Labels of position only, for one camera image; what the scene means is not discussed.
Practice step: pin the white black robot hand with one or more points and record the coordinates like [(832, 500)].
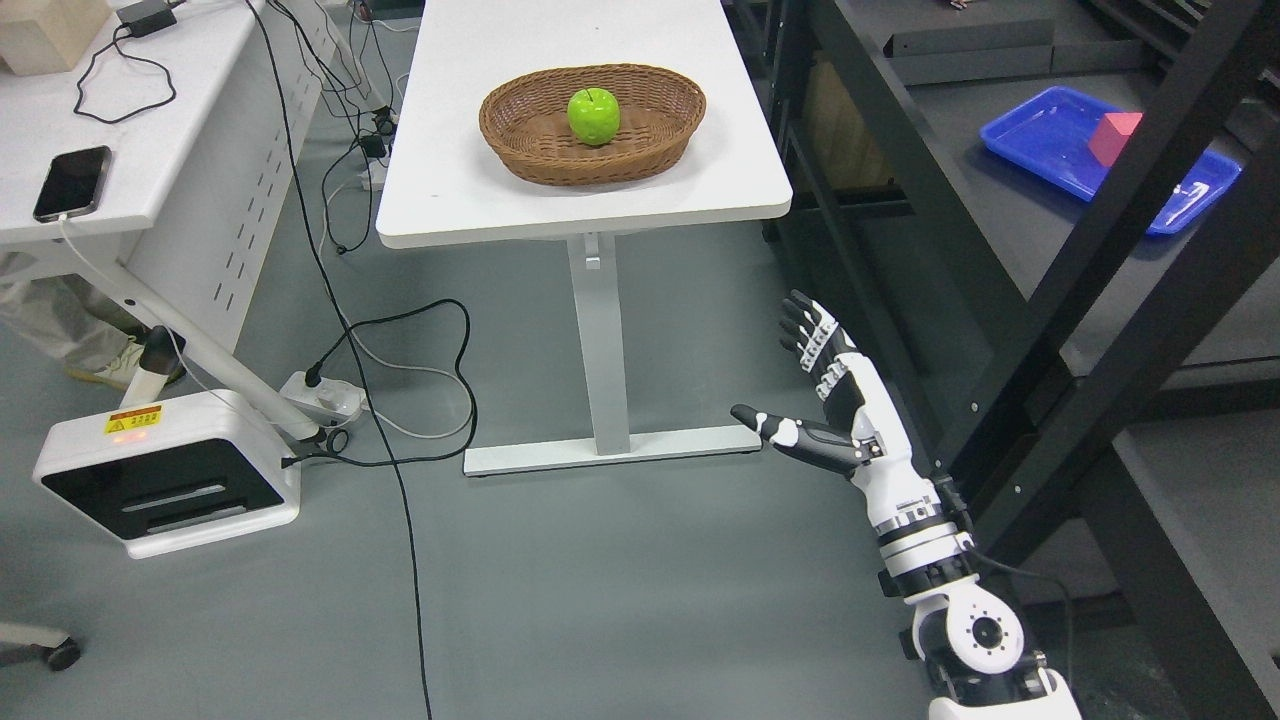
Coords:
[(861, 437)]

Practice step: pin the green apple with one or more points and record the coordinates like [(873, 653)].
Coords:
[(594, 115)]

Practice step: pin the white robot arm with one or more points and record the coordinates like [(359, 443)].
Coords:
[(972, 644)]

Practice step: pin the blue plastic tray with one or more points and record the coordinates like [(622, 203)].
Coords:
[(1052, 136)]

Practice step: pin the pink red block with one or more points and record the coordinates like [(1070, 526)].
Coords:
[(1113, 137)]

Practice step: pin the brown wicker basket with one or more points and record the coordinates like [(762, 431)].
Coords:
[(524, 121)]

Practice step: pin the white table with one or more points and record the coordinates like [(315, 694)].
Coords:
[(446, 186)]

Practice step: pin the white power strip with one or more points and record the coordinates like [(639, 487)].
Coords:
[(329, 401)]

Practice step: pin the white black floor device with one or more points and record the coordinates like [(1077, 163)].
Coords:
[(173, 474)]

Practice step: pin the white side desk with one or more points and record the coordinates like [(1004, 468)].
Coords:
[(192, 191)]

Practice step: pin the white sneaker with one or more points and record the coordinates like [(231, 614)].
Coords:
[(118, 374)]

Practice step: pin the black smartphone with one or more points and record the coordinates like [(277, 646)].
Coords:
[(73, 184)]

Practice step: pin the black power adapter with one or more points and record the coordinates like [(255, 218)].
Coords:
[(145, 17)]

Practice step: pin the wooden box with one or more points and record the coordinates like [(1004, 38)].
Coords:
[(44, 37)]

